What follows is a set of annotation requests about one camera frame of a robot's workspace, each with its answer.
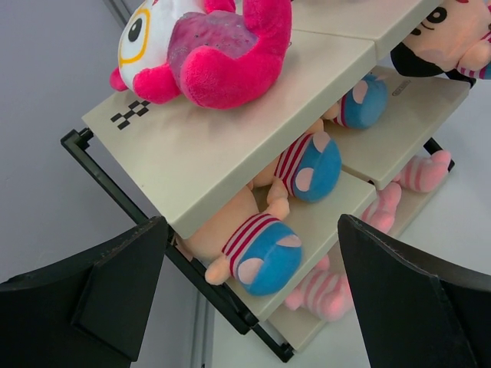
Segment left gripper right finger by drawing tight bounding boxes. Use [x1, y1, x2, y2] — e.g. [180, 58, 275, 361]
[338, 215, 490, 367]

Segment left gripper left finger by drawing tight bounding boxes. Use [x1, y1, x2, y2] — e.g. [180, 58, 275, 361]
[1, 217, 168, 367]

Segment pink striped plush bottom shelf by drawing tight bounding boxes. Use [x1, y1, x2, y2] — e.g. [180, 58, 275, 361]
[283, 255, 354, 322]

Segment orange doll black hair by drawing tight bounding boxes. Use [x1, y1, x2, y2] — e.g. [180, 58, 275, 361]
[390, 0, 490, 80]

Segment beige three-tier shelf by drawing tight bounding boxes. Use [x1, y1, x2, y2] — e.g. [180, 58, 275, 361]
[60, 0, 477, 363]

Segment orange doll blue pants front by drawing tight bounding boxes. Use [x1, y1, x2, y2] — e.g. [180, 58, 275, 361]
[177, 187, 302, 296]

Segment orange doll blue pants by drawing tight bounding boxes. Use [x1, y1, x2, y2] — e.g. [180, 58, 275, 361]
[247, 119, 341, 202]
[177, 187, 302, 296]

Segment orange doll blue pants rear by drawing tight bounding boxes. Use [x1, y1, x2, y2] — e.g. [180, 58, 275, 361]
[247, 119, 341, 202]

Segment large pink panda plush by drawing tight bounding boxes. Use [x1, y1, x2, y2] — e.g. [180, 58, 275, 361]
[109, 1, 292, 110]

